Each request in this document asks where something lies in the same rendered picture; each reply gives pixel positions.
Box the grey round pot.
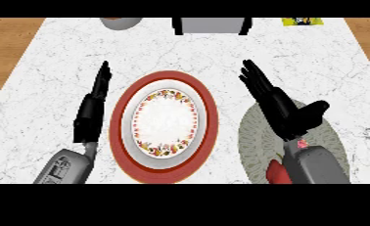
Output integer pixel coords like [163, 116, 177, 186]
[99, 18, 143, 31]

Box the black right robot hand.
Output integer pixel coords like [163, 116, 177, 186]
[238, 59, 333, 143]

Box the red-rimmed white floral plate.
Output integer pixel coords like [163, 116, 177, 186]
[108, 69, 219, 185]

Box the round grey woven placemat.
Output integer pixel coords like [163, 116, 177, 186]
[237, 98, 351, 185]

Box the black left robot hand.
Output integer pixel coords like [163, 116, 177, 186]
[72, 60, 114, 145]

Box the grey appliance with black legs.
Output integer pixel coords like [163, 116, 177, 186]
[172, 18, 253, 36]

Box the yellow printed packet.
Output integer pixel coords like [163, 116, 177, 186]
[280, 18, 325, 27]

